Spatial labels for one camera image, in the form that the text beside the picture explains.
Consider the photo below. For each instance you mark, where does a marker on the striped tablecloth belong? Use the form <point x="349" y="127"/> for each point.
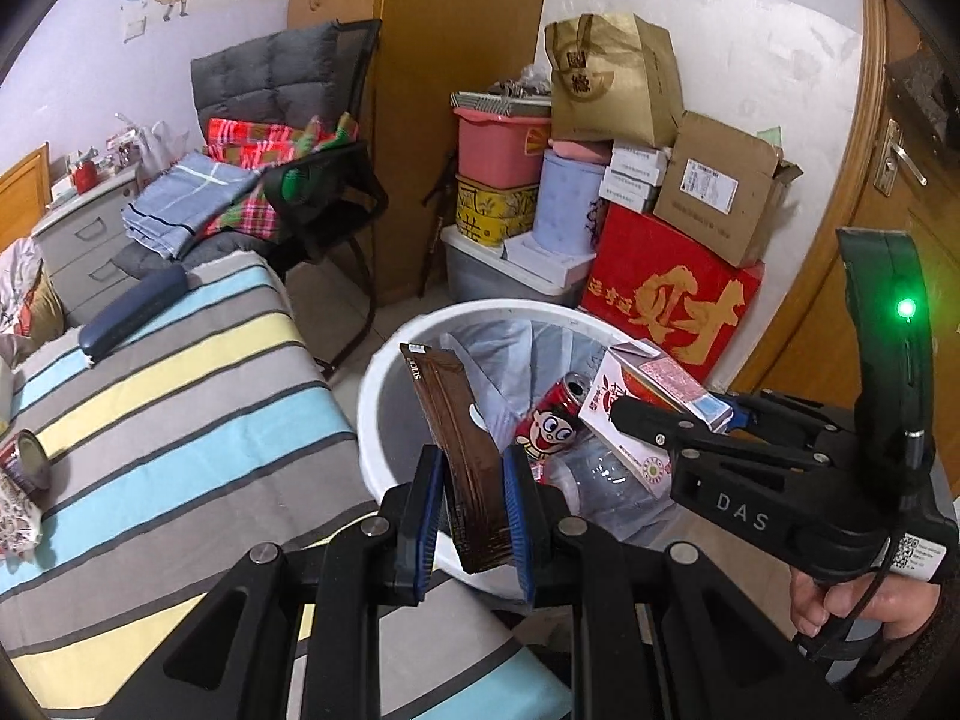
<point x="207" y="432"/>

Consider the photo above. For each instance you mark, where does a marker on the gold paper gift bag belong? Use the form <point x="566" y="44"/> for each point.
<point x="613" y="77"/>

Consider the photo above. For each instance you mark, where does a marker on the black office chair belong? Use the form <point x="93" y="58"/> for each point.
<point x="327" y="198"/>

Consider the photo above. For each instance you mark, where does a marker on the stacked white medicine boxes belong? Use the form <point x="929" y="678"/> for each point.
<point x="634" y="176"/>

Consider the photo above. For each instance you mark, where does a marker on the lavender cylindrical box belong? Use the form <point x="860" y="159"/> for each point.
<point x="569" y="207"/>

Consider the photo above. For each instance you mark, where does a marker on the pink pillow bedding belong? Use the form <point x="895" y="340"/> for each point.
<point x="30" y="314"/>

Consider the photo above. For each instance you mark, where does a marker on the grey lidded storage box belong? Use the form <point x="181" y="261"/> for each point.
<point x="477" y="272"/>

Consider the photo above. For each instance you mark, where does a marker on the grey bedside drawer cabinet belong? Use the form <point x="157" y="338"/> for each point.
<point x="79" y="240"/>

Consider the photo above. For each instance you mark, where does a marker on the red cartoon drink can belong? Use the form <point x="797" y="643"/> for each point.
<point x="553" y="423"/>

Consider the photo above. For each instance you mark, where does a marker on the tall wooden wardrobe right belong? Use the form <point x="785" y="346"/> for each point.
<point x="427" y="50"/>

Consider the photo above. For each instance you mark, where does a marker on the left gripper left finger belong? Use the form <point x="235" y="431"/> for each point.
<point x="311" y="615"/>

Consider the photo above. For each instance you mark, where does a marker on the red plaid blanket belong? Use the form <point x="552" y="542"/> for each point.
<point x="256" y="146"/>

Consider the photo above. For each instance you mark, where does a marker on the red gold gift box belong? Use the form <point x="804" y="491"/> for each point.
<point x="654" y="283"/>

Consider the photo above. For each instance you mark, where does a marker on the red white milk carton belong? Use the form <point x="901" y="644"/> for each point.
<point x="640" y="370"/>

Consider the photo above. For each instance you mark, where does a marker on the white trash bin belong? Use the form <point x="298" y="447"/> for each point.
<point x="392" y="429"/>

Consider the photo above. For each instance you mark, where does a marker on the patterned paper cup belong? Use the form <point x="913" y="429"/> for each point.
<point x="20" y="520"/>

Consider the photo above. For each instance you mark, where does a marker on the wooden door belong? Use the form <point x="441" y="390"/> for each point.
<point x="890" y="180"/>

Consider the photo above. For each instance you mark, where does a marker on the yellow patterned tin box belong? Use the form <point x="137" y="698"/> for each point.
<point x="488" y="216"/>

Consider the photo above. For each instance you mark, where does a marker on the brown snack wrapper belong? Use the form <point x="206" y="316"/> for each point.
<point x="474" y="481"/>

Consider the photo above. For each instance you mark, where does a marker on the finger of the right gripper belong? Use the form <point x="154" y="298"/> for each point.
<point x="660" y="419"/>
<point x="777" y="417"/>

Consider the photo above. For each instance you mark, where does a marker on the pink plastic storage bin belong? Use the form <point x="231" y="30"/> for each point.
<point x="501" y="151"/>

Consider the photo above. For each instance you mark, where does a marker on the clear plastic bottle red label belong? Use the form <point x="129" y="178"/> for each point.
<point x="598" y="488"/>

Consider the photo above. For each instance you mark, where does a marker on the dark blue glasses case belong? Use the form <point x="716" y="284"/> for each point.
<point x="132" y="311"/>

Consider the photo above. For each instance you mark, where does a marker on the folded blue plaid cloth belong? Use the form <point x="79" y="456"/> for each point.
<point x="170" y="213"/>

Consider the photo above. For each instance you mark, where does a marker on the grey quilted chair cushion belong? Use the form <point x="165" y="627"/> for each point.
<point x="286" y="78"/>

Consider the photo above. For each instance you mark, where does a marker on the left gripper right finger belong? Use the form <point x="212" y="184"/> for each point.
<point x="656" y="634"/>

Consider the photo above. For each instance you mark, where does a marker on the wooden bed headboard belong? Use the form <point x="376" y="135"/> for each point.
<point x="24" y="195"/>

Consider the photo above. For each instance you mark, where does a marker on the brown cardboard box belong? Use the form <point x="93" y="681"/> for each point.
<point x="724" y="188"/>

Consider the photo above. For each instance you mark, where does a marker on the red text drink can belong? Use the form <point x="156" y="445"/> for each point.
<point x="25" y="462"/>

